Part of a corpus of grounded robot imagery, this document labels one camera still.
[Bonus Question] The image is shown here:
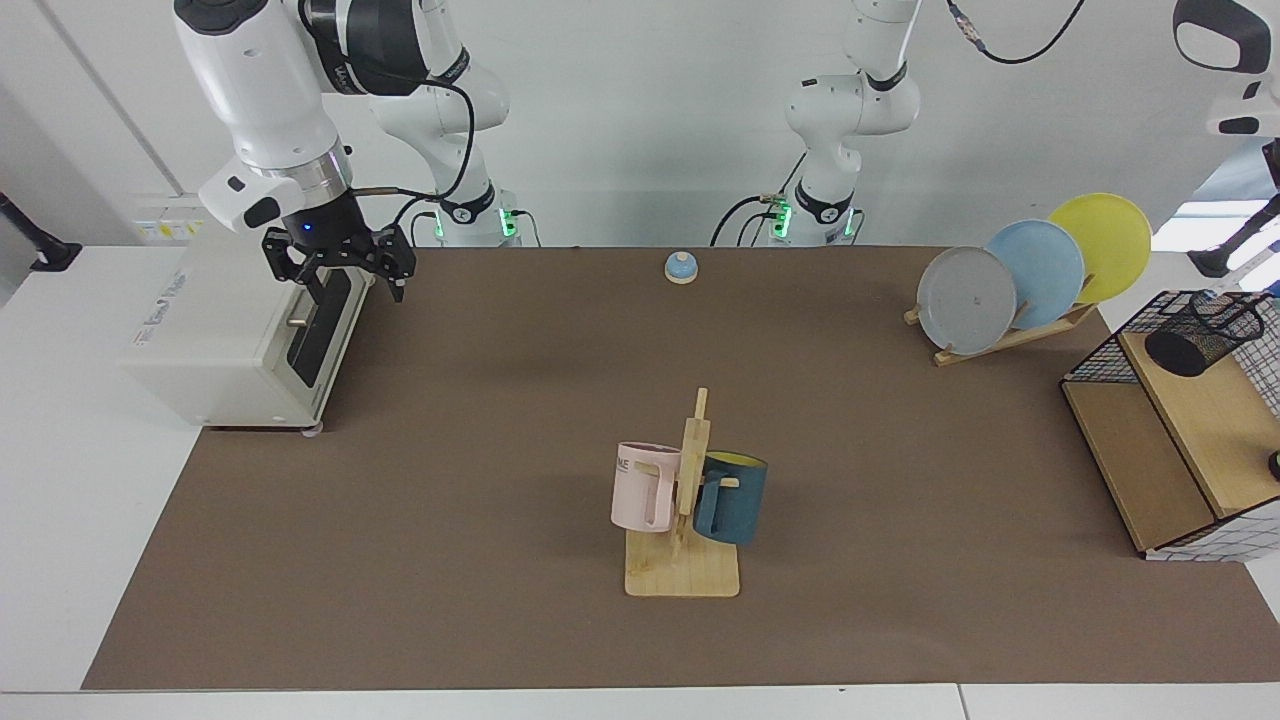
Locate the black mesh pen holder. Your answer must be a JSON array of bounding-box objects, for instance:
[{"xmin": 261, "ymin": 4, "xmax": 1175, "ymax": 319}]
[{"xmin": 1144, "ymin": 289, "xmax": 1267, "ymax": 379}]

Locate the pale toaster oven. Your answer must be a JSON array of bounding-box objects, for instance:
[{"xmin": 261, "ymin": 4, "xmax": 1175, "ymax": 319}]
[{"xmin": 120, "ymin": 230, "xmax": 377, "ymax": 437}]

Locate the black stand leg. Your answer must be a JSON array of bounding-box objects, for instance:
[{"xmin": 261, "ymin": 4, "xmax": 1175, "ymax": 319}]
[
  {"xmin": 1188, "ymin": 195, "xmax": 1280, "ymax": 280},
  {"xmin": 0, "ymin": 192, "xmax": 83, "ymax": 273}
]

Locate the yellow plate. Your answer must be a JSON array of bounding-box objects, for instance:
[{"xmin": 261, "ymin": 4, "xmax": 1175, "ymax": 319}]
[{"xmin": 1047, "ymin": 193, "xmax": 1153, "ymax": 305}]

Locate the light blue plate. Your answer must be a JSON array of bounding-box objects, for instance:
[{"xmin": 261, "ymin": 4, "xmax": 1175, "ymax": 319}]
[{"xmin": 985, "ymin": 219, "xmax": 1086, "ymax": 331}]

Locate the brown table cloth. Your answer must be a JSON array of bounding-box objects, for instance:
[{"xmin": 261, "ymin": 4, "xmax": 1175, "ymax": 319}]
[{"xmin": 80, "ymin": 245, "xmax": 1280, "ymax": 691}]

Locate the wooden plate rack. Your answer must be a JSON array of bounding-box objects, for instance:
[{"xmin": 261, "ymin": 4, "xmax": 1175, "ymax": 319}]
[{"xmin": 903, "ymin": 275, "xmax": 1100, "ymax": 368}]

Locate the grey plate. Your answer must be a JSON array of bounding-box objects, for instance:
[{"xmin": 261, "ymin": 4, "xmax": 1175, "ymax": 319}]
[{"xmin": 917, "ymin": 246, "xmax": 1019, "ymax": 356}]

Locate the pink cup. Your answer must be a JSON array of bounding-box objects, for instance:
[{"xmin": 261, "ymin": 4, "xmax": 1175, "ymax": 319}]
[{"xmin": 611, "ymin": 441, "xmax": 684, "ymax": 534}]

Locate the dark teal cup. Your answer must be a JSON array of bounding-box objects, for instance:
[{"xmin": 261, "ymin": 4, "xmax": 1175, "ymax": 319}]
[{"xmin": 692, "ymin": 452, "xmax": 769, "ymax": 547}]

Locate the wooden cup stand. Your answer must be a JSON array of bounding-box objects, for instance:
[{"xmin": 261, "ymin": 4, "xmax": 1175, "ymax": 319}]
[{"xmin": 625, "ymin": 388, "xmax": 742, "ymax": 599}]

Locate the white wall socket strip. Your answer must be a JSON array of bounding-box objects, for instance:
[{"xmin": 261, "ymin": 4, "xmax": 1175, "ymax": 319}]
[{"xmin": 133, "ymin": 205, "xmax": 208, "ymax": 247}]

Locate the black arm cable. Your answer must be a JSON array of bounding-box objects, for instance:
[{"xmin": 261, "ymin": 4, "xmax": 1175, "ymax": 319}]
[
  {"xmin": 945, "ymin": 0, "xmax": 1087, "ymax": 67},
  {"xmin": 340, "ymin": 55, "xmax": 477, "ymax": 227}
]

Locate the wire basket with wooden floor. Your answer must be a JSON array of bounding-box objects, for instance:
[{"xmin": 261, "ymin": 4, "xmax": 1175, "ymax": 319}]
[{"xmin": 1060, "ymin": 290, "xmax": 1280, "ymax": 563}]

